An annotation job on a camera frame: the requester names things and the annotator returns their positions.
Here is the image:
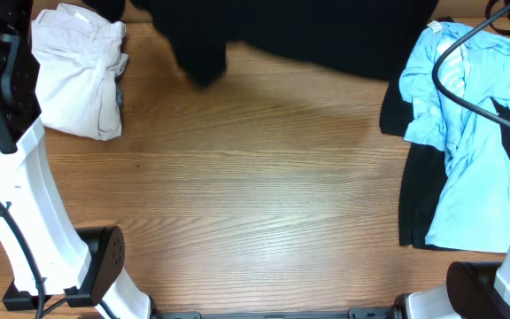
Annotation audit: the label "folded beige trousers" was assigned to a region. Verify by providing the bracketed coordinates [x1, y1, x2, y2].
[31, 3, 128, 141]

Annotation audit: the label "light blue printed t-shirt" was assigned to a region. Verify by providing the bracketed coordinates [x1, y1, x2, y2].
[398, 21, 510, 253]

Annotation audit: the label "black garment under pile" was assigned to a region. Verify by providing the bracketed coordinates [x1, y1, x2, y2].
[378, 16, 510, 252]

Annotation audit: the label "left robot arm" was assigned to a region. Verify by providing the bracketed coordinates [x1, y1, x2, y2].
[0, 1, 158, 319]

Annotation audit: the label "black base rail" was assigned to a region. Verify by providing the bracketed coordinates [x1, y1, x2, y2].
[151, 307, 393, 319]

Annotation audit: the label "black t-shirt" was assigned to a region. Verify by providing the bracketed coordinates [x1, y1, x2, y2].
[81, 0, 440, 87]

